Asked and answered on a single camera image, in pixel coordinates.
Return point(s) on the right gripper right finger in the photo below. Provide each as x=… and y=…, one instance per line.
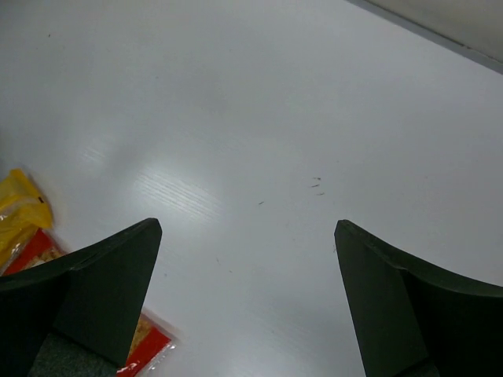
x=413, y=318

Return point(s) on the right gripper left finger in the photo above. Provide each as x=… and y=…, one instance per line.
x=76, y=315

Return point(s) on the red macaroni bag with labels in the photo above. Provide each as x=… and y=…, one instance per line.
x=149, y=342

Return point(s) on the yellow spaghetti pack upright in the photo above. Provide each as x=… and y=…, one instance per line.
x=23, y=212

